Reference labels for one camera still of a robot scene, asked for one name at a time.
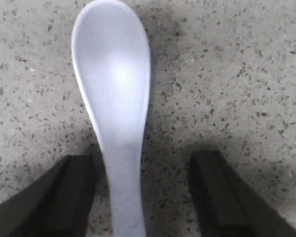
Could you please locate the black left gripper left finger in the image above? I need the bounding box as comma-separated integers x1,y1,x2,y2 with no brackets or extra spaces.
0,156,95,237

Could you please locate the light blue plastic spoon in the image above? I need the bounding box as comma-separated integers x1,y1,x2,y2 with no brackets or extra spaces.
71,0,150,237

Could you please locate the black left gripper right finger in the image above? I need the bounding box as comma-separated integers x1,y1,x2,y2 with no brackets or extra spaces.
188,151,296,237

